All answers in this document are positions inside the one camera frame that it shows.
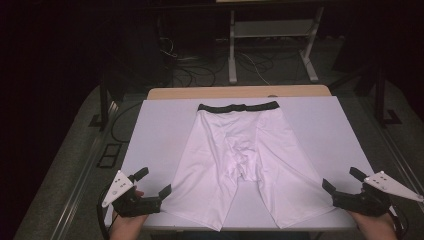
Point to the metal floor rail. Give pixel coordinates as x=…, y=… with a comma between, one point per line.
x=78, y=193
x=400, y=166

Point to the white table board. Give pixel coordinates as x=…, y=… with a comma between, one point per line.
x=160, y=133

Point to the black floor socket frame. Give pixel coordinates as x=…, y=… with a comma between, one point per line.
x=109, y=156

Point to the person's left hand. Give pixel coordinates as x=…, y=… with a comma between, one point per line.
x=128, y=228

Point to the person's right hand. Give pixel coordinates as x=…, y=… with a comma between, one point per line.
x=376, y=228

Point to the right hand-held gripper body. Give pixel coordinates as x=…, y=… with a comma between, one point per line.
x=366, y=203

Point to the white metal desk frame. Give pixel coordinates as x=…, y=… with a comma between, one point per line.
x=273, y=28

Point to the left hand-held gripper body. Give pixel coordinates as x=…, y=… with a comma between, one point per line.
x=140, y=205

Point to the black metal stand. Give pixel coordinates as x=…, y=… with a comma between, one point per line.
x=104, y=100
x=380, y=96

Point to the white shorts with black waistband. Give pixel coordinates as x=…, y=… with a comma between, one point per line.
x=246, y=150

